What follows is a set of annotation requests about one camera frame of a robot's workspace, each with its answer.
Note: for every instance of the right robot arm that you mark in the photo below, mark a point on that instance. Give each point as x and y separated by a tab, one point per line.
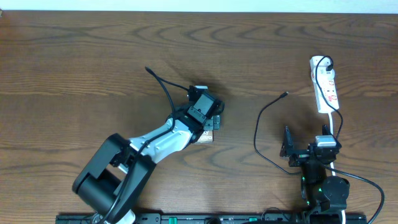
325	194

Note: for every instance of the black USB plug adapter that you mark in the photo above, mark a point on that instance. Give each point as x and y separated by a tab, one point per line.
329	67

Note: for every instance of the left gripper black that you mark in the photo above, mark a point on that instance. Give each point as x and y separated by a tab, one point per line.
216	124

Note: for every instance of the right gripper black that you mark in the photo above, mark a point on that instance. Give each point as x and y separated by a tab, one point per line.
287	148

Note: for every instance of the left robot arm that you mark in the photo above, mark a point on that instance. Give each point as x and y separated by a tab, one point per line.
115	176

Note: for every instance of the white power strip red switches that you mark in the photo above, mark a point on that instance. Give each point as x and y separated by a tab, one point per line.
324	84

